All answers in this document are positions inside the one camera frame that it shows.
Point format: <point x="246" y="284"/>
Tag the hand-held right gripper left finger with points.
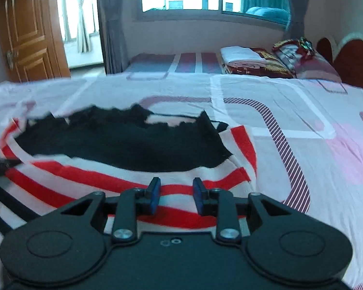
<point x="154" y="198"/>

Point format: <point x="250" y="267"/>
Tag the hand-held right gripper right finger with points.
<point x="199" y="199"/>

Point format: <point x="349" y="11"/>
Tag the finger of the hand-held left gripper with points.
<point x="0" y="166"/>

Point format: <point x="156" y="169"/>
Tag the striped knit sweater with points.
<point x="78" y="175"/>

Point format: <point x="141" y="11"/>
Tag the patterned bed sheet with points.
<point x="290" y="102"/>

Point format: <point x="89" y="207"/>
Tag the brown wooden door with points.
<point x="27" y="36"/>

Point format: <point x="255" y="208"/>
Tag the folded red yellow blanket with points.
<point x="269" y="66"/>

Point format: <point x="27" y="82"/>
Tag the folded white blanket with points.
<point x="239" y="53"/>

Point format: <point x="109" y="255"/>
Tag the grey curtain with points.
<point x="299" y="6"/>
<point x="112" y="36"/>

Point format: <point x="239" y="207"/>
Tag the light sheer curtain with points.
<point x="83" y="21"/>

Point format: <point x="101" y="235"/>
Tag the balcony window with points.
<point x="66" y="12"/>

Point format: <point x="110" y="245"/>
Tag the red checked pillow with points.
<point x="308" y="63"/>

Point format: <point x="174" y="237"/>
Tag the colourful ribbon bundle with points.
<point x="307" y="43"/>

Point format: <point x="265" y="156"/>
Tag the teal quilt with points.
<point x="269" y="15"/>

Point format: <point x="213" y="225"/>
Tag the red and white headboard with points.
<point x="357" y="60"/>

